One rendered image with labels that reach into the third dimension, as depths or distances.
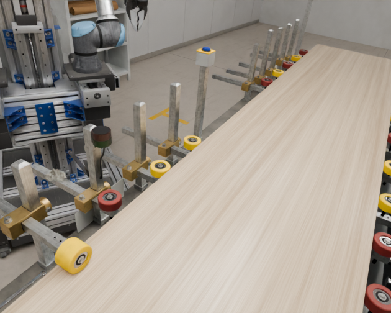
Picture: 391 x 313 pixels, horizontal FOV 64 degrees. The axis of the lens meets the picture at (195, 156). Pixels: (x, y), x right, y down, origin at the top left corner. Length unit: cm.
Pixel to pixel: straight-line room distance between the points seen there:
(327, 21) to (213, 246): 810
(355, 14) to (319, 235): 779
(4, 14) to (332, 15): 771
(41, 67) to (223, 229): 130
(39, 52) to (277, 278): 152
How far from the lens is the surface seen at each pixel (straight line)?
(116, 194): 113
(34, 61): 187
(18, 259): 224
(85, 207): 119
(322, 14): 882
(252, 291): 92
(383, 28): 865
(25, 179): 97
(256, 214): 111
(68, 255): 89
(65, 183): 128
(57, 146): 209
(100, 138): 103
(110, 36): 178
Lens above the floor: 165
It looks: 34 degrees down
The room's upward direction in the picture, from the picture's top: 6 degrees clockwise
